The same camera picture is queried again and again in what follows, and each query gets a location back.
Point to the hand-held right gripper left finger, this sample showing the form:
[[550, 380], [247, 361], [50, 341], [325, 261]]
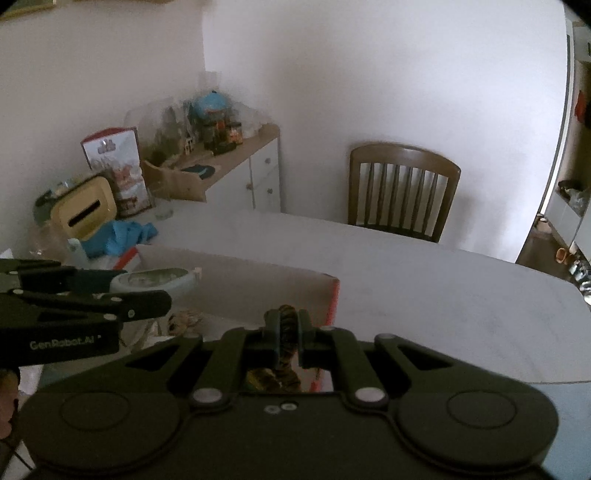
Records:
[[273, 334]]

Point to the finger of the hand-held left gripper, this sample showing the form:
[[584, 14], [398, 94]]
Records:
[[51, 278], [147, 304]]

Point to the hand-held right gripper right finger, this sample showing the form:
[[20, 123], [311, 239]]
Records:
[[304, 334]]

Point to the light blue bowl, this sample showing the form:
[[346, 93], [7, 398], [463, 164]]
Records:
[[157, 279]]

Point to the cartoon face doll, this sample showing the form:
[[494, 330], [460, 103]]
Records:
[[184, 322]]

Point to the red cardboard box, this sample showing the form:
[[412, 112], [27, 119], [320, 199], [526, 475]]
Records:
[[254, 286]]

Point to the person's left hand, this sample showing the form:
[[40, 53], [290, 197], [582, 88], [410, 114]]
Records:
[[6, 401]]

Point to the tall clear glass jar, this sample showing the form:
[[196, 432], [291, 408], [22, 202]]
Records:
[[48, 242]]

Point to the blue cloth gloves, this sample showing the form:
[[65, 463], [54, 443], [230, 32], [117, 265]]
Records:
[[120, 237]]

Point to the yellow tissue box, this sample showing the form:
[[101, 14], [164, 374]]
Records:
[[85, 207]]

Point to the open brown cardboard box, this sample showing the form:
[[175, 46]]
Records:
[[180, 184]]

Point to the red white printed carton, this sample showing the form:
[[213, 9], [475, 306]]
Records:
[[115, 166]]

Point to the dark cloth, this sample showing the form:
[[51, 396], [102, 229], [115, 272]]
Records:
[[198, 170]]

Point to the white wood-top sideboard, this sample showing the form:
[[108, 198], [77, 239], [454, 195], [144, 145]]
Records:
[[258, 170]]

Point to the brown wooden slat chair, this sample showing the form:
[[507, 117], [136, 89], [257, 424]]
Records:
[[401, 194]]

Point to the clear plastic bag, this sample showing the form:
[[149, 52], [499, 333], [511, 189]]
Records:
[[157, 129]]

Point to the dark glass jar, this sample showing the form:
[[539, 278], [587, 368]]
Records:
[[214, 136]]

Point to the orange label jar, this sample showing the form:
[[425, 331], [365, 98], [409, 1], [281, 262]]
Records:
[[236, 134]]

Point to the blue globe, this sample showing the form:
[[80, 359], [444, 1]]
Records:
[[210, 106]]

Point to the pair of sneakers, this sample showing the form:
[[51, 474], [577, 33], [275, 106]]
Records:
[[582, 274]]

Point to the orange hanging mitt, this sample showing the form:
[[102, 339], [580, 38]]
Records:
[[581, 106]]

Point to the wooden wall shelf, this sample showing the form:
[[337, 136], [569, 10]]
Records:
[[23, 7]]

